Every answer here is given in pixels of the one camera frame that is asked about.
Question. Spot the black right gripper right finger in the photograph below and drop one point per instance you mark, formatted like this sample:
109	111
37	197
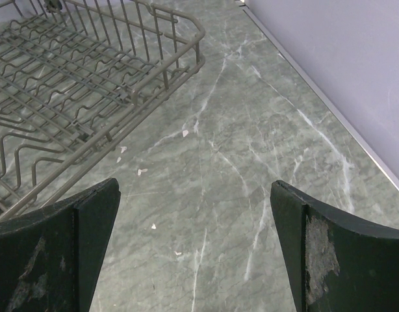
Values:
335	260

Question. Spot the aluminium table edge strip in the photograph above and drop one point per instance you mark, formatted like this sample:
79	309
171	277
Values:
348	53

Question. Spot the grey wire dish rack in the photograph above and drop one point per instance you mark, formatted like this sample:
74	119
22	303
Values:
76	77

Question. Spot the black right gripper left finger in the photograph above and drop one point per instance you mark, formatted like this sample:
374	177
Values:
51	258

